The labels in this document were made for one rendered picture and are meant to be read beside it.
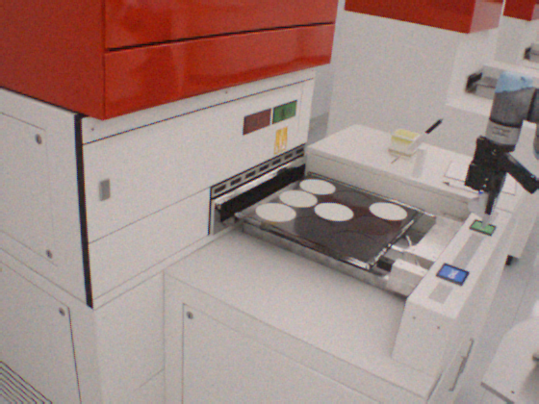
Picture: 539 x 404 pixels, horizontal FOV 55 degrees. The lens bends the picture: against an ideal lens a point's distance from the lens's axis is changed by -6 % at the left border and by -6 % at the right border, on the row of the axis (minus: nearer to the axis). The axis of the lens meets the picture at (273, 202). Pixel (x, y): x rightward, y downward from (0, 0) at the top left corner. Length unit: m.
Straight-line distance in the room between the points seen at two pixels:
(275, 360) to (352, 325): 0.17
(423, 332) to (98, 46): 0.74
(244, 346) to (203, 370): 0.17
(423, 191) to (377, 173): 0.14
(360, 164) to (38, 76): 0.92
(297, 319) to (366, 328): 0.14
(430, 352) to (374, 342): 0.13
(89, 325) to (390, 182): 0.88
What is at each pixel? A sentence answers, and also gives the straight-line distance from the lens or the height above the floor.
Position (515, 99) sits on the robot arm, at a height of 1.28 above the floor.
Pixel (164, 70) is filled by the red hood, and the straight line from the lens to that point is 1.00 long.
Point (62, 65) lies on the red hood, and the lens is 0.98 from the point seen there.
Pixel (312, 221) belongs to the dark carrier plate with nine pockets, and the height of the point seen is 0.90.
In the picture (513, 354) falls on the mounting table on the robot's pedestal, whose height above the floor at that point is 0.82.
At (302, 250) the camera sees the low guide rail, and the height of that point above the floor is 0.84.
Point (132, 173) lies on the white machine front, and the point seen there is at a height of 1.08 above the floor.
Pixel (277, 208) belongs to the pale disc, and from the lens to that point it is 1.38.
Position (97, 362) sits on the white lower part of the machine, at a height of 0.68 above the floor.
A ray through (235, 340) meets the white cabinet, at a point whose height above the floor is 0.73.
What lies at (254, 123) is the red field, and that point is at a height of 1.10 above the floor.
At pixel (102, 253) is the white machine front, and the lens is 1.09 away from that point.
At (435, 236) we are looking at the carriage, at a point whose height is 0.88.
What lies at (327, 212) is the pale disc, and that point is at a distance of 1.40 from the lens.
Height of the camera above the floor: 1.51
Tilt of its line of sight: 26 degrees down
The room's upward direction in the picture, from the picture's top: 6 degrees clockwise
